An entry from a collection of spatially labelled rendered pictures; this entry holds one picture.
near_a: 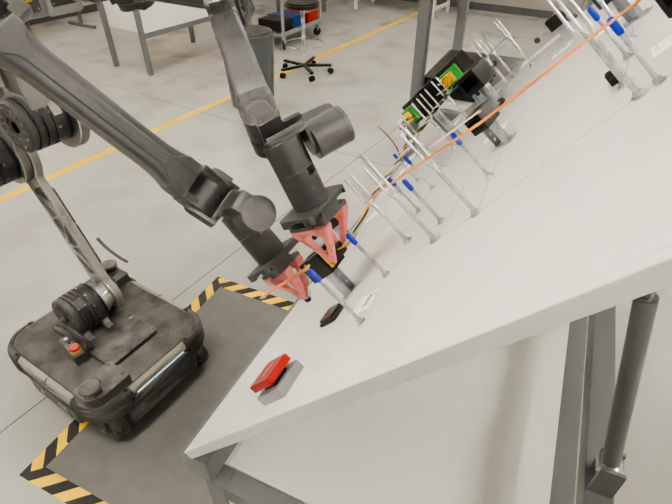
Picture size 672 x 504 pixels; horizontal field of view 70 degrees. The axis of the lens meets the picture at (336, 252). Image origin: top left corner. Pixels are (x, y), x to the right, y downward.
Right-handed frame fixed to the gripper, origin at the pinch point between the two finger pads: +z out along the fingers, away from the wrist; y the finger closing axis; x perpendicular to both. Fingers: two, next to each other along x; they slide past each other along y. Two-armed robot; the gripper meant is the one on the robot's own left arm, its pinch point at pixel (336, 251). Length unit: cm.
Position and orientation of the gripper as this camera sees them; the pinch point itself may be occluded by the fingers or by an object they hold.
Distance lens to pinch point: 76.0
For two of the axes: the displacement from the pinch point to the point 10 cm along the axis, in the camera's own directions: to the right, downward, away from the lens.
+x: -7.9, 0.8, 6.1
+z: 4.0, 8.1, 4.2
